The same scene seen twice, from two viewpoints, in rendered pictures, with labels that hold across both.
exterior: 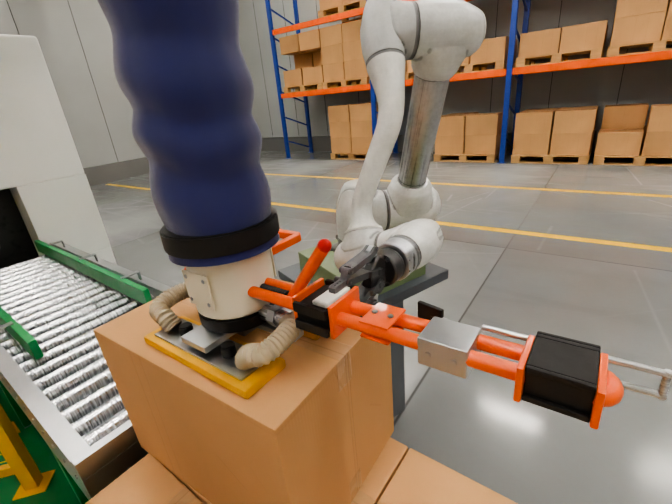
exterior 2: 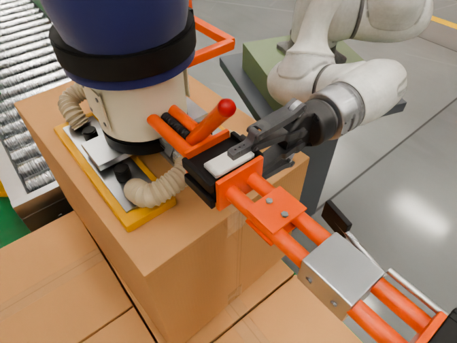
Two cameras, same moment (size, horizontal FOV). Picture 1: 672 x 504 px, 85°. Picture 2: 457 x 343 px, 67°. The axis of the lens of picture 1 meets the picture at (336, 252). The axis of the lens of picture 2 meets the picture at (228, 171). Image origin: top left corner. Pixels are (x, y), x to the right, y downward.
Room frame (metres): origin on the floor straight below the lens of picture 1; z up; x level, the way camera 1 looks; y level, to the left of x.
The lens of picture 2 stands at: (0.21, -0.06, 1.45)
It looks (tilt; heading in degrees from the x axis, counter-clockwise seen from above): 48 degrees down; 13
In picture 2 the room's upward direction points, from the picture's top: straight up
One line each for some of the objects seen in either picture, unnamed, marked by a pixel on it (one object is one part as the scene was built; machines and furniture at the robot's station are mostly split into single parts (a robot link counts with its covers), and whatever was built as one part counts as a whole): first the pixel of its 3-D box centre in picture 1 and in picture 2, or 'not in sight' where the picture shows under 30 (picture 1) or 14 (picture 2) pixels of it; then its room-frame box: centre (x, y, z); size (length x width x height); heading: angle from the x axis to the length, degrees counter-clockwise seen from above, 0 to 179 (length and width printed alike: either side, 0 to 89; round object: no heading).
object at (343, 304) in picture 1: (327, 306); (223, 168); (0.55, 0.02, 1.08); 0.10 x 0.08 x 0.06; 142
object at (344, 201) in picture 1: (359, 209); (324, 5); (1.35, -0.10, 1.01); 0.18 x 0.16 x 0.22; 96
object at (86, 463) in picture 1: (194, 386); (119, 160); (0.95, 0.50, 0.58); 0.70 x 0.03 x 0.06; 141
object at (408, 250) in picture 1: (396, 258); (331, 112); (0.72, -0.13, 1.07); 0.09 x 0.06 x 0.09; 51
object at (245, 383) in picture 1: (207, 344); (107, 156); (0.63, 0.28, 0.97); 0.34 x 0.10 x 0.05; 52
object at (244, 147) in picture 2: (340, 279); (244, 143); (0.57, 0.00, 1.12); 0.05 x 0.01 x 0.03; 141
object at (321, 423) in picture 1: (253, 383); (162, 185); (0.75, 0.25, 0.74); 0.60 x 0.40 x 0.40; 54
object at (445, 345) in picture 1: (449, 345); (339, 275); (0.42, -0.15, 1.07); 0.07 x 0.07 x 0.04; 52
